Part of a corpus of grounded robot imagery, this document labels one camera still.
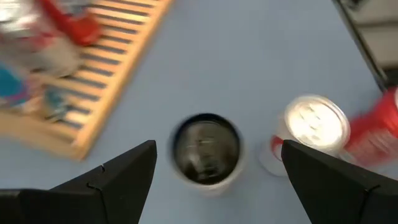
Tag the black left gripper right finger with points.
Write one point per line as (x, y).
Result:
(342, 193)

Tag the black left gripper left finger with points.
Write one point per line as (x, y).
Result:
(93, 202)

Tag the red Fanta strawberry can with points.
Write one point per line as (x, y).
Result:
(81, 29)
(373, 130)

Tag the white pink Celsius can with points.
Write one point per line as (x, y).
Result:
(206, 152)

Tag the wooden slatted shelf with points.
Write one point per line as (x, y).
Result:
(124, 62)

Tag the silver Diet Coke can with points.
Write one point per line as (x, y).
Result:
(53, 59)

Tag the silver can red logo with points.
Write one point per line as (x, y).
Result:
(314, 124)

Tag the blue-grey table mat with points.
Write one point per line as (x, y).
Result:
(233, 62)

